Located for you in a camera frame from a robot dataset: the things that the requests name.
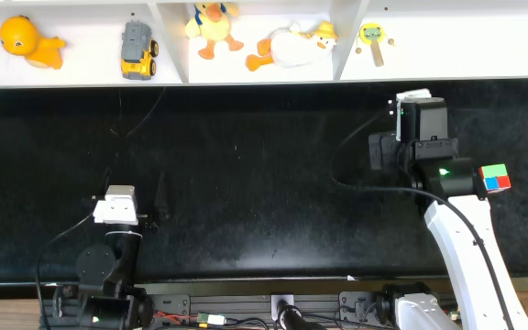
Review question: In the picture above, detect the many-coloured puzzle cube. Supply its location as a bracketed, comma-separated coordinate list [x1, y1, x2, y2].
[478, 162, 512, 195]

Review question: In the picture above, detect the black cable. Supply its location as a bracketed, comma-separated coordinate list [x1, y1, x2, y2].
[329, 106, 435, 202]
[34, 212, 96, 330]

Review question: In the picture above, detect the yellow toy rattle drum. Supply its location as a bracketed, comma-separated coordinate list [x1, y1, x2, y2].
[354, 22, 397, 69]

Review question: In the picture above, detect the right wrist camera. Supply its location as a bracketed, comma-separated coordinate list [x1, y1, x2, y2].
[394, 87, 434, 105]

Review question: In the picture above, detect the mounting rail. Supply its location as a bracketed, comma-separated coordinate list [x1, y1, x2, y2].
[37, 280, 467, 330]

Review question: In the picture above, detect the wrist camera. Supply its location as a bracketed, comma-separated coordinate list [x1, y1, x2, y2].
[92, 183, 140, 227]
[394, 87, 434, 105]

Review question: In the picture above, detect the white plush duck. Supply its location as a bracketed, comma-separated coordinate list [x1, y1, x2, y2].
[245, 19, 339, 72]

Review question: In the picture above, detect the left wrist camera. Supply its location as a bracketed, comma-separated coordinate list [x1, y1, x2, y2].
[92, 183, 140, 227]

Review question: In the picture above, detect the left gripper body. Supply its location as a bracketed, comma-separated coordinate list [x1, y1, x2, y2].
[133, 210, 161, 232]

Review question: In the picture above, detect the grey and yellow toy truck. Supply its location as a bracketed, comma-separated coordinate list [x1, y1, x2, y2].
[119, 19, 160, 82]

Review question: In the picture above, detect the white shelf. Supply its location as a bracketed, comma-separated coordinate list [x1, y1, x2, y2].
[0, 0, 528, 90]

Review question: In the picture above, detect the yellow rubber duck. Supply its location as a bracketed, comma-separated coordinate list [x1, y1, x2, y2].
[0, 14, 68, 72]

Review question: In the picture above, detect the yellow plush duck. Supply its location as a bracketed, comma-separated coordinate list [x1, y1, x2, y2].
[183, 2, 246, 61]

